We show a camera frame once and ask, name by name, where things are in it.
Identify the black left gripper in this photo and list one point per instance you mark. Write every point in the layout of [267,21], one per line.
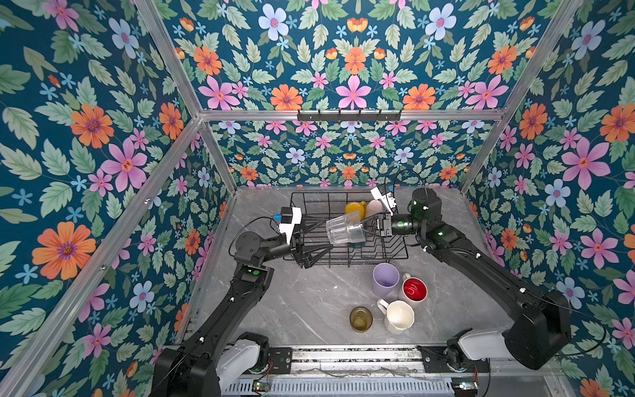
[302,255]

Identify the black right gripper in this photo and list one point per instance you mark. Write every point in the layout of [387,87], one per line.
[392,225]

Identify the pale pink mug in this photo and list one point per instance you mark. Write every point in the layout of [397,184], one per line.
[373,207]

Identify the clear glass cup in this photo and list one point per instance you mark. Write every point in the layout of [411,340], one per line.
[345,229]

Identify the yellow mug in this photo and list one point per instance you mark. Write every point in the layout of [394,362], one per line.
[356,207]

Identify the lilac cup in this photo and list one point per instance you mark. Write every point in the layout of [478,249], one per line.
[385,278]

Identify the olive glass cup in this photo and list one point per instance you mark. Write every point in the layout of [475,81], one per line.
[361,319]

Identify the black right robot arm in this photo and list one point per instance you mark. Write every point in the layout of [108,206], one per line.
[542,326]

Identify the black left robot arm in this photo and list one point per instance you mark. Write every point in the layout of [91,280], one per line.
[208,362]

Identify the red inside white mug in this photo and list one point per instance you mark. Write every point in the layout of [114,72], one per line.
[413,291]

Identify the cream white mug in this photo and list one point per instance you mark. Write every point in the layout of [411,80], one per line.
[399,316]

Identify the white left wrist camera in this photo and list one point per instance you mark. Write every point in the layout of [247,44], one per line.
[288,219]

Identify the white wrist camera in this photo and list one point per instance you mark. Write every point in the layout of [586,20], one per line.
[387,200]
[288,219]

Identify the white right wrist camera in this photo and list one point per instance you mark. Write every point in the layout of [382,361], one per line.
[387,200]

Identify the black wire dish rack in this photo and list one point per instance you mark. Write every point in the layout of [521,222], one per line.
[328,204]

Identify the black hook rail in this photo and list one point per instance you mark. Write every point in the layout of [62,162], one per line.
[340,115]

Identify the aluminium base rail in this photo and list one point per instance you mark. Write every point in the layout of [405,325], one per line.
[379,370]

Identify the aluminium frame post back right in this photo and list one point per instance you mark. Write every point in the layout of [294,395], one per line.
[564,15]

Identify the aluminium frame post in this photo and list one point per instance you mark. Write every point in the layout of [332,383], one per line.
[564,15]
[164,44]

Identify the aluminium frame post back left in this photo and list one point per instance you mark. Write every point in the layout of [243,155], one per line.
[164,44]

